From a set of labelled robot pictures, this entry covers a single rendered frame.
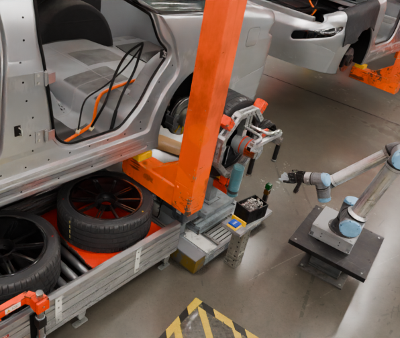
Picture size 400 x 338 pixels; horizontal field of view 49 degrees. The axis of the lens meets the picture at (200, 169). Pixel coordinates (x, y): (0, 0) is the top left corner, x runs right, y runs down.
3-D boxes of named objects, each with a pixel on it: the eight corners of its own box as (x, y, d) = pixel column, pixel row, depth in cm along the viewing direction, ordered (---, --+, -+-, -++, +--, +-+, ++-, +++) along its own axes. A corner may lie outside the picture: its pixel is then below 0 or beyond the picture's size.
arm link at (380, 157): (403, 133, 292) (315, 178, 328) (405, 140, 282) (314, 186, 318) (413, 146, 295) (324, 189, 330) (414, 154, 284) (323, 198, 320)
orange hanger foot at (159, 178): (137, 164, 343) (141, 125, 325) (186, 197, 318) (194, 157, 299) (121, 171, 331) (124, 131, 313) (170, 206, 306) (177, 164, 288)
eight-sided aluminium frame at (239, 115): (247, 159, 367) (264, 100, 338) (254, 163, 363) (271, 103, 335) (207, 182, 329) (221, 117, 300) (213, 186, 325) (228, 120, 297)
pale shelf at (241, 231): (254, 202, 343) (254, 200, 342) (272, 214, 335) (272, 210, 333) (220, 225, 313) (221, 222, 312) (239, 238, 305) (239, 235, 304)
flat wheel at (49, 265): (15, 336, 231) (12, 306, 219) (-89, 293, 243) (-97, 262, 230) (80, 256, 286) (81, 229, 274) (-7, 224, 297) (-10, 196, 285)
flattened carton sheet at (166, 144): (149, 131, 500) (149, 128, 498) (193, 146, 487) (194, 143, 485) (136, 141, 476) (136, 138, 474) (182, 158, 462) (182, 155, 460)
